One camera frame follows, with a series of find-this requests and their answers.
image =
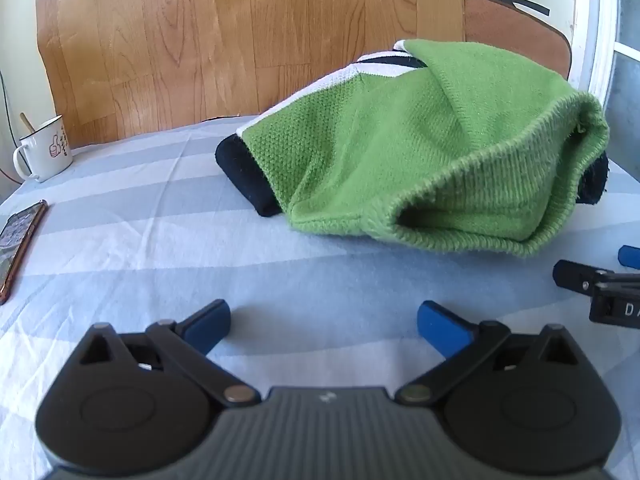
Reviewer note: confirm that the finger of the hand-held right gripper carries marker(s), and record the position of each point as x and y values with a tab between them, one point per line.
575	275
630	256

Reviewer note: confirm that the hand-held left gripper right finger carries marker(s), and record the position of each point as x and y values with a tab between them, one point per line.
442	327

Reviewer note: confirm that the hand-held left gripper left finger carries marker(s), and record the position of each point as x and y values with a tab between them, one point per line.
207	325

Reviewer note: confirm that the green navy white knit sweater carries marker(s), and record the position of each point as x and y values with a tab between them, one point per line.
400	135

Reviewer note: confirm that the blue grey striped cloth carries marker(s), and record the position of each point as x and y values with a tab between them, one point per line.
150	240

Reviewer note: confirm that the smartphone with patterned case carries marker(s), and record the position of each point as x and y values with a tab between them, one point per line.
17	245

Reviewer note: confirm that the white enamel mug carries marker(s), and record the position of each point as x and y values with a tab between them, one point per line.
47	152

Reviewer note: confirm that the brown mat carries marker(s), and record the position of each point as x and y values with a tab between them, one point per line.
525	45

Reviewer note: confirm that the wooden stick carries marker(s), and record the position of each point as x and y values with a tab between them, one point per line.
26	122

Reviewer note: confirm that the white window frame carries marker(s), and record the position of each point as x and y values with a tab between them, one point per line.
597	25

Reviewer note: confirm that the wood-grain wall panel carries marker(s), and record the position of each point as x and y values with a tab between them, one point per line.
200	40

